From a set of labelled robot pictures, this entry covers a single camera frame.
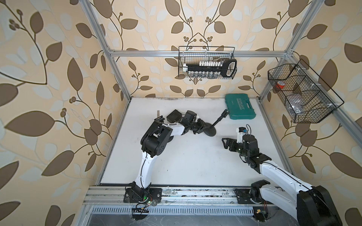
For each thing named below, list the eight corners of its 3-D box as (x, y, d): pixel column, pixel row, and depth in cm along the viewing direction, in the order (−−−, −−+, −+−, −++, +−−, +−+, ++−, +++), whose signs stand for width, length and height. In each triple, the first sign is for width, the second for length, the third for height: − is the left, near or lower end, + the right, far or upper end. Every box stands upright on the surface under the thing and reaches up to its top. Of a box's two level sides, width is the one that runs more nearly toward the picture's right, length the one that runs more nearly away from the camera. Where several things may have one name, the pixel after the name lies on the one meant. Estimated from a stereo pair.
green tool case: (230, 120, 108) (231, 115, 104) (224, 97, 125) (225, 92, 121) (254, 120, 108) (257, 115, 104) (245, 97, 125) (247, 92, 121)
